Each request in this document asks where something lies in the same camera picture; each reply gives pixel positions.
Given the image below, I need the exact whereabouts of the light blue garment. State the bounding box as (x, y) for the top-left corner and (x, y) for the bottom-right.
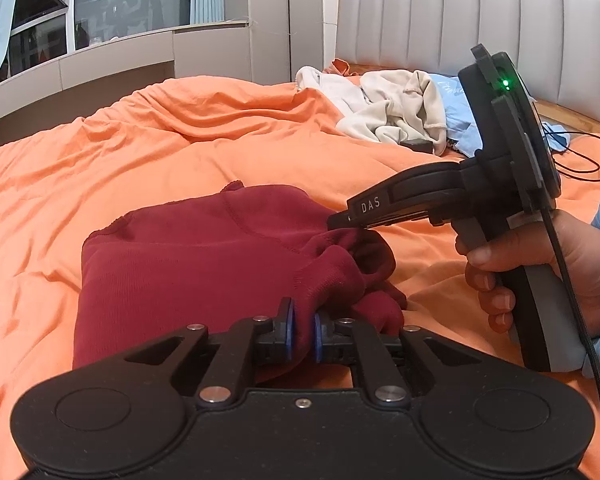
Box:
(430, 74), (570, 157)

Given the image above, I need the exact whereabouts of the white crumpled garment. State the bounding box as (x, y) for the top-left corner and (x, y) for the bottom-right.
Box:
(296, 66), (370, 116)

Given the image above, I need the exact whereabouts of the dark window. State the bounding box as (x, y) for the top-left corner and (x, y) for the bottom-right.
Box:
(0, 0), (195, 82)

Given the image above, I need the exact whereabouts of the black cable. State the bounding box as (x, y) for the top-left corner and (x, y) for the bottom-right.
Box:
(529, 94), (600, 480)

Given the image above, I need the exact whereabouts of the grey wardrobe unit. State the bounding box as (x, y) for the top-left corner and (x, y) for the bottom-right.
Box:
(0, 0), (324, 145)

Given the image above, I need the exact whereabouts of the grey padded headboard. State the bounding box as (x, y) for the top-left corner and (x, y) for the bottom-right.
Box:
(335, 0), (600, 131)

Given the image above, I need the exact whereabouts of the dark red knit sweater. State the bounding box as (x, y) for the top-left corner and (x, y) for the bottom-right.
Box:
(73, 181), (406, 387)

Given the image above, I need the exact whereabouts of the person's right hand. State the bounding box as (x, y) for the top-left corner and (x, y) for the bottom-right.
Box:
(454, 208), (600, 338)

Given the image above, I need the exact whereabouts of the beige crumpled garment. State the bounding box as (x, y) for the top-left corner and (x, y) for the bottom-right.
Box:
(337, 70), (448, 156)

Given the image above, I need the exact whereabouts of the orange duvet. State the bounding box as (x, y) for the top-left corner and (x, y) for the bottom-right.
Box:
(0, 75), (600, 480)

